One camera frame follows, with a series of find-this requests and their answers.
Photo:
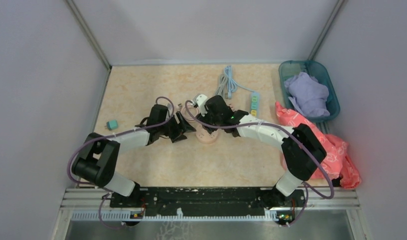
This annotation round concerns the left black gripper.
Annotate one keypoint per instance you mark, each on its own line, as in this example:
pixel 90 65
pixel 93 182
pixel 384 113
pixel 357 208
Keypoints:
pixel 181 127

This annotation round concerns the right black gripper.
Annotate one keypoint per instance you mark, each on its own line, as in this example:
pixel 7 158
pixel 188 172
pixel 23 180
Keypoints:
pixel 204 118

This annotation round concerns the yellow charger plug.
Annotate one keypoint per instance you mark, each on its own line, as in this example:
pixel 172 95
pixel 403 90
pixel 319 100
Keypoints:
pixel 254 113

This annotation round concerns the light blue power strip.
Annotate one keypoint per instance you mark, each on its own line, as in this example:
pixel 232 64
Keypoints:
pixel 255 93

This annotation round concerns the teal USB charger plug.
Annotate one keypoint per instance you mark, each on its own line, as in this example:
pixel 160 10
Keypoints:
pixel 112 124

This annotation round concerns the green USB charger plug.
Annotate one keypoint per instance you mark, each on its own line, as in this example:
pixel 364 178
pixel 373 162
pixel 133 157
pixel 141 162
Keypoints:
pixel 255 98

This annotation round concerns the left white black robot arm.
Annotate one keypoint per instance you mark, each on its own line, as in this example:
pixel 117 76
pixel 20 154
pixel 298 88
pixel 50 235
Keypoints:
pixel 96 161

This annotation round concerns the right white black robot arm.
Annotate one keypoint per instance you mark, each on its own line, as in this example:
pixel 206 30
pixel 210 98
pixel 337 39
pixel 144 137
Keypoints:
pixel 302 151

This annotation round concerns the teal plastic basket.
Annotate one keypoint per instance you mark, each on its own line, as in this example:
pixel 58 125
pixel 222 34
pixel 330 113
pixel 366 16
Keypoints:
pixel 315 69

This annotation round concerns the lavender cloth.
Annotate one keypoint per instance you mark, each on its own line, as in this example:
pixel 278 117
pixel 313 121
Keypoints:
pixel 307 95

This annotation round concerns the red patterned plastic bag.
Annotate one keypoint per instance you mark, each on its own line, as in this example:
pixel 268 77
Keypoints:
pixel 337 164

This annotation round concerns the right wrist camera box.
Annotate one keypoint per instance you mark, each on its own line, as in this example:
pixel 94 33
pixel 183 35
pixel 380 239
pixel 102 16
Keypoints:
pixel 199 102

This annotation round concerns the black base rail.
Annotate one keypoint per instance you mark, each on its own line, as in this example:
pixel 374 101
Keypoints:
pixel 207 201

